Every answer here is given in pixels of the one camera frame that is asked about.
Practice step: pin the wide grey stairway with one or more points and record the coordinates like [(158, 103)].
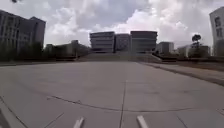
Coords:
[(120, 57)]

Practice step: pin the grey concrete slab plaza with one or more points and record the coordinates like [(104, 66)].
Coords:
[(100, 83)]

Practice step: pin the large stepped grey building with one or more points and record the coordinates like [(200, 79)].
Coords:
[(123, 41)]

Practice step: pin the low grey building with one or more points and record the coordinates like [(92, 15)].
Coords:
[(66, 49)]

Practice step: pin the small grey building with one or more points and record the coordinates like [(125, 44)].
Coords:
[(165, 47)]

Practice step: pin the robot's own part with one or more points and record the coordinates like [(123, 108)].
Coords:
[(78, 123), (142, 122)]

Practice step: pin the low pale building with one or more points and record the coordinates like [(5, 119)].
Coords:
[(195, 50)]

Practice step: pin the tree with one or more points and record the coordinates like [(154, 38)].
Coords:
[(196, 43)]

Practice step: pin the row of dark bushes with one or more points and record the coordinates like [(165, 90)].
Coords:
[(20, 53)]

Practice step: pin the tall grey office building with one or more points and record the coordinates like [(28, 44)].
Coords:
[(18, 31)]

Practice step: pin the pale building with windows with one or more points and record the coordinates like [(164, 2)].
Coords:
[(218, 31)]

